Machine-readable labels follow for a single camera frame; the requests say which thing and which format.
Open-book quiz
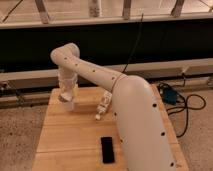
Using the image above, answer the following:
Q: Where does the white ceramic cup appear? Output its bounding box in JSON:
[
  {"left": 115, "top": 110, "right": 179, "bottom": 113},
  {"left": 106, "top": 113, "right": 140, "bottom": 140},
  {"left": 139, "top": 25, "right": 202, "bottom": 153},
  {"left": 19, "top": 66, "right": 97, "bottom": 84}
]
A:
[{"left": 58, "top": 96, "right": 74, "bottom": 111}]

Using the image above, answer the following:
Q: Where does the black rectangular block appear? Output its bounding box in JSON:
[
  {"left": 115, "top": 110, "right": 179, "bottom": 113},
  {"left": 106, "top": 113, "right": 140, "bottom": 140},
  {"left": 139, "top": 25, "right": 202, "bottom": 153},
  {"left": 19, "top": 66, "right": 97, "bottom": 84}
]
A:
[{"left": 101, "top": 137, "right": 115, "bottom": 164}]

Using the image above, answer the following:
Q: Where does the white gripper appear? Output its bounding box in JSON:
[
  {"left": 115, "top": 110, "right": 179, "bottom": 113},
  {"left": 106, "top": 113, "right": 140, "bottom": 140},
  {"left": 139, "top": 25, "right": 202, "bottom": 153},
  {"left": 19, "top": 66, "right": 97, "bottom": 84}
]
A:
[{"left": 59, "top": 75, "right": 77, "bottom": 100}]

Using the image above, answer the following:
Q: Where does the black hanging cable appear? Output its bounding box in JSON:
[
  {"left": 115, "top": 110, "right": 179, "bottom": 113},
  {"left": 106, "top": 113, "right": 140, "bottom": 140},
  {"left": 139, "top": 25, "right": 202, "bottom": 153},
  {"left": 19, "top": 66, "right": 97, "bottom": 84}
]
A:
[{"left": 121, "top": 13, "right": 145, "bottom": 74}]

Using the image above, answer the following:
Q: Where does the white toy bottle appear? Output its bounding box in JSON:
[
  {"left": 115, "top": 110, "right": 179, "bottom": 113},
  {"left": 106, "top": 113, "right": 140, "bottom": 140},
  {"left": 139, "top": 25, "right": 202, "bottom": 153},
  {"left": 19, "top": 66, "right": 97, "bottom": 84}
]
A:
[{"left": 95, "top": 91, "right": 112, "bottom": 120}]

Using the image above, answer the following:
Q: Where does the blue power box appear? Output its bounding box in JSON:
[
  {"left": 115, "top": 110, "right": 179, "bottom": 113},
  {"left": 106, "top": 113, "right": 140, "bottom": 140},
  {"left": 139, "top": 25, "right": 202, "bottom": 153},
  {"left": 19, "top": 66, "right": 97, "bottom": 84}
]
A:
[{"left": 162, "top": 88, "right": 177, "bottom": 105}]

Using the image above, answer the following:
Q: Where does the black floor cable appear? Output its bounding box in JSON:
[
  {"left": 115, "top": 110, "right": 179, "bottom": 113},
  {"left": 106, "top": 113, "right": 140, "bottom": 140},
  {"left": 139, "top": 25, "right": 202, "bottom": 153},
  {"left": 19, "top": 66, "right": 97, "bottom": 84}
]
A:
[{"left": 156, "top": 81, "right": 207, "bottom": 138}]

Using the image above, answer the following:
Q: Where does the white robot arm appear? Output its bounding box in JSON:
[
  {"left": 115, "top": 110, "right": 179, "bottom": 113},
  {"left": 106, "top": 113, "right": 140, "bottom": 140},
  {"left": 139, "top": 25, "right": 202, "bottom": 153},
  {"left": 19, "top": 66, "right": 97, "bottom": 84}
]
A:
[{"left": 51, "top": 43, "right": 176, "bottom": 171}]

